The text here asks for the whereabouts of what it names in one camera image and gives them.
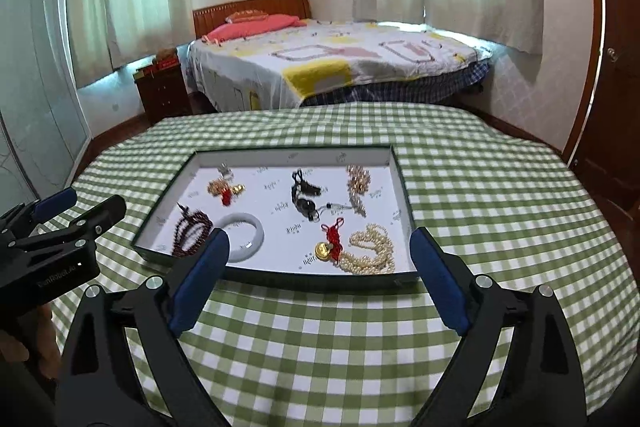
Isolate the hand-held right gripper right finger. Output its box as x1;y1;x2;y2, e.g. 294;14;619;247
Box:
409;227;591;427

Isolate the person's left hand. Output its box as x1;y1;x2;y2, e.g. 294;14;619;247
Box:
0;302;54;364

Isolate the thin silver chain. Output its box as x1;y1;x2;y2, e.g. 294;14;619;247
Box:
322;202;357;220

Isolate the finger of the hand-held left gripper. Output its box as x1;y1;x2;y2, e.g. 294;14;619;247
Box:
20;194;128;254
0;188;79;239

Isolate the black cord necklace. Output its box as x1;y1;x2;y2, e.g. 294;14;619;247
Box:
290;168;331;223

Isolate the pale jade bangle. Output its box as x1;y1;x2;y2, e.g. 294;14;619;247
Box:
215;213;264;264

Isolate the dark wooden nightstand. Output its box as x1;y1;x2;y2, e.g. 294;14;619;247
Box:
132;67;190;125

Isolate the green checkered tablecloth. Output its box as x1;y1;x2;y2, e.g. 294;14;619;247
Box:
47;102;628;427

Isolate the blue plaid bed skirt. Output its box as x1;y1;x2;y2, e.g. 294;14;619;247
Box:
300;59;493;108

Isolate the white shallow jewelry tray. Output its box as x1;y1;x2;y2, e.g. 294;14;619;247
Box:
131;145;423;293

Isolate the frosted glass wardrobe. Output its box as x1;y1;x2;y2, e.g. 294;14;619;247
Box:
0;0;93;208

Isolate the dark red bead bracelet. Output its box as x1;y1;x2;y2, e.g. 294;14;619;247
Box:
170;202;217;258

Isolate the pink pillow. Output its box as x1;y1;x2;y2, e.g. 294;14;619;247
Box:
202;13;306;44

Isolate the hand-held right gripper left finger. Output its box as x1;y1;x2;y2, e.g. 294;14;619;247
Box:
54;227;232;427

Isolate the red gold patterned cushion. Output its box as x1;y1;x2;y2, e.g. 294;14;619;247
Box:
225;9;271;24

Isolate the gold charm with red tassel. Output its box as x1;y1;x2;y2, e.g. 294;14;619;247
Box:
207;179;247;208

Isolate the gold pendant with red knot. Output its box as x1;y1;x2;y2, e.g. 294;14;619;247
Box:
312;217;347;265

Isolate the wooden bed headboard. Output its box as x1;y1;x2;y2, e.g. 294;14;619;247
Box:
192;0;313;40

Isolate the brown wooden door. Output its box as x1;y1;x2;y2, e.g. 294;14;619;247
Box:
562;0;640;228

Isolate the bed with patterned sheet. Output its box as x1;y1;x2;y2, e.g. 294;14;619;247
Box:
187;19;493;112

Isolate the gold chain bracelet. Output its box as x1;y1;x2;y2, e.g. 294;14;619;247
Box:
346;164;372;218

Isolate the cream pearl necklace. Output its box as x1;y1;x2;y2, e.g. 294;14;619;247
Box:
336;223;397;277

